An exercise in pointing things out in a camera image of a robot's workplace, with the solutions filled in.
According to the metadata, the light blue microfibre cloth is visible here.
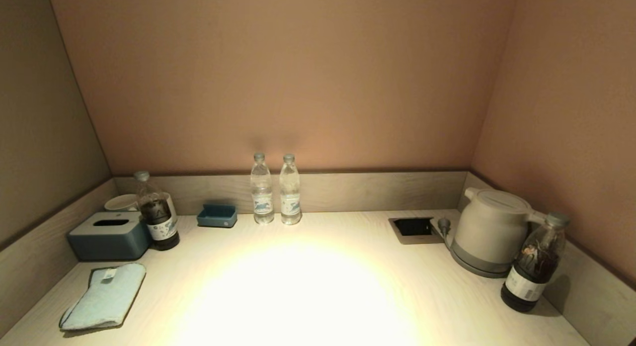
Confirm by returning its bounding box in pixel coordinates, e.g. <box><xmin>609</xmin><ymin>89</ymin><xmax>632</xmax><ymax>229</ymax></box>
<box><xmin>59</xmin><ymin>262</ymin><xmax>147</xmax><ymax>332</ymax></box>

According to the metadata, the clear water bottle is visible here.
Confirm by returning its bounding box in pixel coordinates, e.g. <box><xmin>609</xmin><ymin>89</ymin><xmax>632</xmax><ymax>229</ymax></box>
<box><xmin>279</xmin><ymin>154</ymin><xmax>302</xmax><ymax>225</ymax></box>
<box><xmin>250</xmin><ymin>152</ymin><xmax>275</xmax><ymax>224</ymax></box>

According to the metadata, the small blue tray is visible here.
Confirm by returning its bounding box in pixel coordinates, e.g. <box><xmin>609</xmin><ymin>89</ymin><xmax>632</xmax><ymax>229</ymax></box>
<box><xmin>197</xmin><ymin>203</ymin><xmax>238</xmax><ymax>228</ymax></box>

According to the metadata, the recessed table socket box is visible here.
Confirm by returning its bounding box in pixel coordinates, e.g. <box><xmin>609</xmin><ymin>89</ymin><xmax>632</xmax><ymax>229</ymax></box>
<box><xmin>389</xmin><ymin>217</ymin><xmax>444</xmax><ymax>245</ymax></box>

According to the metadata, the dark tea bottle white label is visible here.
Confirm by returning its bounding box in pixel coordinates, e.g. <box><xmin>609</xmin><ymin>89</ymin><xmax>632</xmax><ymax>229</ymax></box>
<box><xmin>500</xmin><ymin>212</ymin><xmax>571</xmax><ymax>313</ymax></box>
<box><xmin>133</xmin><ymin>171</ymin><xmax>180</xmax><ymax>251</ymax></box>

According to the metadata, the white electric kettle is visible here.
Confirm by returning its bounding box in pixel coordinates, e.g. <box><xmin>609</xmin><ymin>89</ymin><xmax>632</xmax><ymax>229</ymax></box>
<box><xmin>451</xmin><ymin>187</ymin><xmax>547</xmax><ymax>267</ymax></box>

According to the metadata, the grey kettle base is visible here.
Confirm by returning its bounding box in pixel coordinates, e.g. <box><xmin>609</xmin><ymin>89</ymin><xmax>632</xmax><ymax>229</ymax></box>
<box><xmin>449</xmin><ymin>237</ymin><xmax>512</xmax><ymax>279</ymax></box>

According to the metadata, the white ceramic cup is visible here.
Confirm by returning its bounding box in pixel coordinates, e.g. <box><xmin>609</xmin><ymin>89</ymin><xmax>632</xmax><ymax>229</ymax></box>
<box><xmin>104</xmin><ymin>194</ymin><xmax>139</xmax><ymax>212</ymax></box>

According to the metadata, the blue-grey tissue box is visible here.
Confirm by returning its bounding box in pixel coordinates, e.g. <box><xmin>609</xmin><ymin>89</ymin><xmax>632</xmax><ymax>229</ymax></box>
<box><xmin>67</xmin><ymin>211</ymin><xmax>152</xmax><ymax>261</ymax></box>

